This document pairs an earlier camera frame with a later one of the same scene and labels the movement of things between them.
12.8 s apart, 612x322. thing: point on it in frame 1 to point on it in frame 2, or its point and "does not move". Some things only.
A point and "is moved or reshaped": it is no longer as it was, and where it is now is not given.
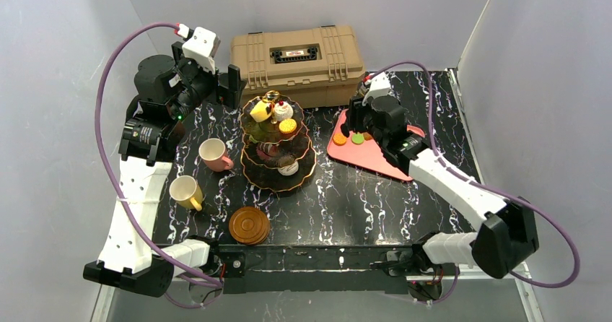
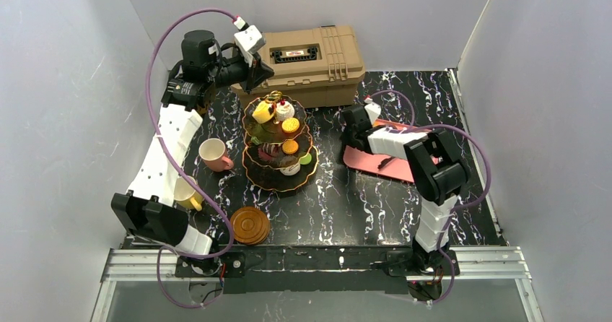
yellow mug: (185, 190) does not move
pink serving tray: (367, 156) is moved or reshaped
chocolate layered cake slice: (268, 150) does not move
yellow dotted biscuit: (339, 139) to (289, 146)
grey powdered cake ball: (283, 112) does not move
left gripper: (222, 86) to (251, 73)
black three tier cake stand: (277, 155) does not move
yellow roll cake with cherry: (261, 111) does not move
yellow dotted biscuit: (287, 125) does not move
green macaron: (357, 138) is moved or reshaped
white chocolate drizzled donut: (290, 170) does not move
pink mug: (211, 151) does not move
